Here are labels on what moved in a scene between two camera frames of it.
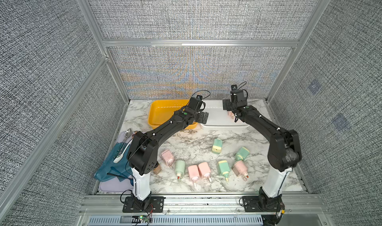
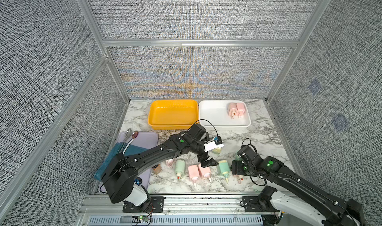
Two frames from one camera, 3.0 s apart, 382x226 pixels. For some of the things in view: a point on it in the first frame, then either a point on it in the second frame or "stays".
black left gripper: [200, 120] -> [208, 163]
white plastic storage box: [218, 118] stays
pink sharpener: [204, 170] stays
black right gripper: [227, 104] -> [236, 165]
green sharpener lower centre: [224, 168] stays
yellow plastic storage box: [159, 111] stays
